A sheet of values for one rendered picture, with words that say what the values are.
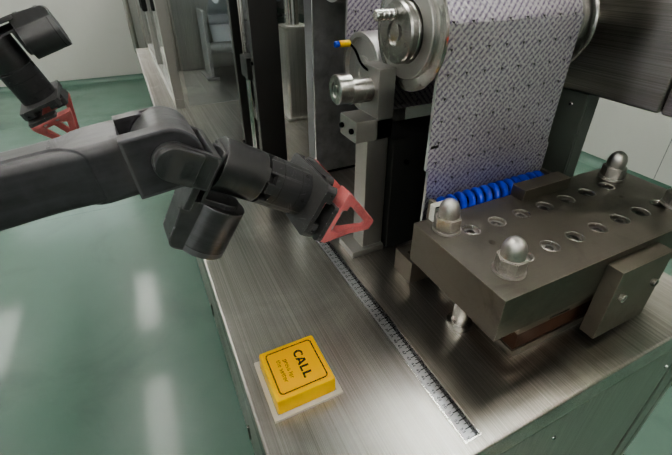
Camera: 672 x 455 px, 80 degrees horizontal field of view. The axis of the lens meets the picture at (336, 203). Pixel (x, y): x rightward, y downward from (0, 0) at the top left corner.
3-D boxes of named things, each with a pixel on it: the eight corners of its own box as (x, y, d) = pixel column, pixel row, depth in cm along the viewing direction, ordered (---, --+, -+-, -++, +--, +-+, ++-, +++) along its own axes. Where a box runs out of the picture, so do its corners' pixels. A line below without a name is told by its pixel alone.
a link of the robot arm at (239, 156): (224, 143, 38) (212, 124, 42) (194, 205, 39) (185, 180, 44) (285, 167, 42) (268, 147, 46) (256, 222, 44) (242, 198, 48)
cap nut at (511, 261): (484, 265, 46) (492, 232, 44) (508, 256, 47) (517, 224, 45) (509, 285, 43) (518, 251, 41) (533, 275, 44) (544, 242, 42)
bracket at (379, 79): (336, 243, 71) (337, 64, 55) (368, 234, 74) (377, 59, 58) (350, 260, 67) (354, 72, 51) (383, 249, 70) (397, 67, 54)
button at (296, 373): (259, 366, 49) (257, 353, 48) (312, 346, 52) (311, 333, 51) (278, 416, 44) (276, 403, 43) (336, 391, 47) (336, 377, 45)
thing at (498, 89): (423, 170, 55) (442, 24, 46) (544, 141, 64) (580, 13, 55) (425, 171, 55) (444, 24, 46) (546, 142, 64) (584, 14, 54)
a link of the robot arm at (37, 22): (-51, -2, 63) (-68, -1, 57) (22, -31, 66) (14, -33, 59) (9, 70, 70) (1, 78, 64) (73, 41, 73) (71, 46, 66)
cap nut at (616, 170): (592, 174, 65) (602, 149, 63) (607, 170, 67) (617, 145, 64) (614, 184, 62) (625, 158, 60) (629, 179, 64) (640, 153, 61)
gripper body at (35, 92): (64, 87, 76) (34, 51, 71) (65, 107, 69) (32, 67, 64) (30, 103, 75) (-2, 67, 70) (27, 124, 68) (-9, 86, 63)
